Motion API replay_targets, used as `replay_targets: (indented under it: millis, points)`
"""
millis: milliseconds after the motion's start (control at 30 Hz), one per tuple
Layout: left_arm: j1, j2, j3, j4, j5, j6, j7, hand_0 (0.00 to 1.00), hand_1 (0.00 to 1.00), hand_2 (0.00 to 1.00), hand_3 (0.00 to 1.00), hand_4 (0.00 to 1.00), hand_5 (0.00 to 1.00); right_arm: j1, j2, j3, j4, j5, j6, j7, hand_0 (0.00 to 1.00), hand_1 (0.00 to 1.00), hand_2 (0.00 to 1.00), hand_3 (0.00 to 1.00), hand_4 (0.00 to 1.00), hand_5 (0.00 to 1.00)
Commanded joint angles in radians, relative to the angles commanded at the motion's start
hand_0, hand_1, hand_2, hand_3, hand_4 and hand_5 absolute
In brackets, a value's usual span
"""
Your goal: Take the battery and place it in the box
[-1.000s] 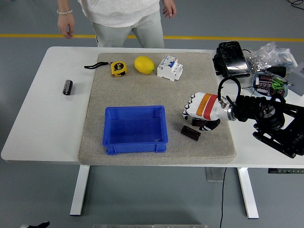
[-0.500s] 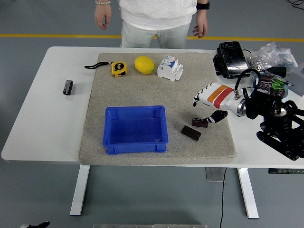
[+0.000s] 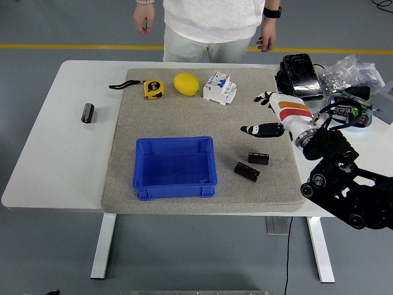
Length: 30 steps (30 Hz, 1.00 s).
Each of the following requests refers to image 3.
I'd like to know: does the clear plastic bag of parts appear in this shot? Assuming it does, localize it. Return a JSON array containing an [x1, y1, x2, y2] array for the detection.
[[316, 54, 385, 95]]

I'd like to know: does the person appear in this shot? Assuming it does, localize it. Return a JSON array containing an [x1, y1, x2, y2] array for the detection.
[[161, 0, 267, 63]]

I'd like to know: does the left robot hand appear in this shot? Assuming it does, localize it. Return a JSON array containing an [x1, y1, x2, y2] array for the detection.
[[23, 288, 61, 295]]

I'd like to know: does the black wedge-shaped object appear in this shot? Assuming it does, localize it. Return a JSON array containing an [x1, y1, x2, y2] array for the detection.
[[342, 86, 372, 100]]

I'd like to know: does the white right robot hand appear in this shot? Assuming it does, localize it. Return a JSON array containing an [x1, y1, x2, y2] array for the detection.
[[240, 91, 314, 138]]

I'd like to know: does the dark brown cylindrical battery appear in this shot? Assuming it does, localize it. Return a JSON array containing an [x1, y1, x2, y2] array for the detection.
[[233, 162, 261, 183], [247, 152, 270, 166], [80, 103, 95, 124]]

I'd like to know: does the yellow lemon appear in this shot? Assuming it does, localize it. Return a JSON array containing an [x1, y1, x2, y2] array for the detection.
[[173, 72, 201, 97]]

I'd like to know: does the blue plastic box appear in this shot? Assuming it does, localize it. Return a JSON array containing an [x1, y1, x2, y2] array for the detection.
[[131, 136, 218, 201]]

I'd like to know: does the black wristwatch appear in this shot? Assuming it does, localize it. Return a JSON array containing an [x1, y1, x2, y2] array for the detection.
[[263, 6, 282, 20]]

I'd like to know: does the white table leg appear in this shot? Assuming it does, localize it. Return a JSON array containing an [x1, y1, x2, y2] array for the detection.
[[90, 213, 117, 280], [306, 216, 335, 283]]

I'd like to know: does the yellow tape measure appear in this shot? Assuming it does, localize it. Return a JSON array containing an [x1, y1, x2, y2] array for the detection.
[[109, 79, 165, 101]]

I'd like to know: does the white-labelled electronic part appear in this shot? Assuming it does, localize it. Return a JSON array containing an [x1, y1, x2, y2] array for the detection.
[[333, 104, 352, 121]]

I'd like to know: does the grey metal floor plate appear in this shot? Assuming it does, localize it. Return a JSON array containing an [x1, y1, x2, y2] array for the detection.
[[265, 216, 293, 236]]

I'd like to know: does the grey-brown mat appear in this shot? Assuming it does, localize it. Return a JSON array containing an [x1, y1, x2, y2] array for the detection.
[[100, 68, 307, 214]]

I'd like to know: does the black looped floor cable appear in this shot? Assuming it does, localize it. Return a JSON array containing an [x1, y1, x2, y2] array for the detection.
[[371, 0, 393, 13]]

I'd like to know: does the person's right hand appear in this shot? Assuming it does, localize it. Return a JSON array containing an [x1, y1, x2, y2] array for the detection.
[[133, 2, 156, 38]]

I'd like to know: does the black glossy case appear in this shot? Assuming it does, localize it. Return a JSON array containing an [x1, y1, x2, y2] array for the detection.
[[274, 53, 325, 102]]

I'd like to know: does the person's left hand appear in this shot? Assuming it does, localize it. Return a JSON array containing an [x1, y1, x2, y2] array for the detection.
[[257, 17, 279, 53]]

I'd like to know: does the white circuit breaker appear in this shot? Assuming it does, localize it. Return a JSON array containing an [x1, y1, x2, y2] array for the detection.
[[202, 71, 238, 106]]

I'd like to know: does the light blue tray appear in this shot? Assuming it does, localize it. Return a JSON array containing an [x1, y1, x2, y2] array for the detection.
[[325, 93, 375, 132]]

